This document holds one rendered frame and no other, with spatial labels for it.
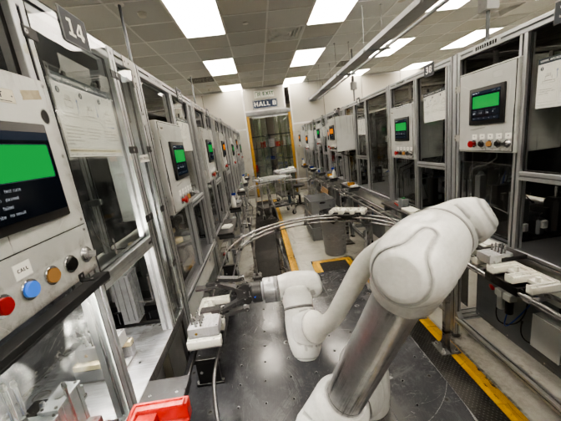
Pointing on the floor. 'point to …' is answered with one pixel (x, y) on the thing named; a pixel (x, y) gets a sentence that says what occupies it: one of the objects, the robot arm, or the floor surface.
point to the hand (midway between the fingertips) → (205, 299)
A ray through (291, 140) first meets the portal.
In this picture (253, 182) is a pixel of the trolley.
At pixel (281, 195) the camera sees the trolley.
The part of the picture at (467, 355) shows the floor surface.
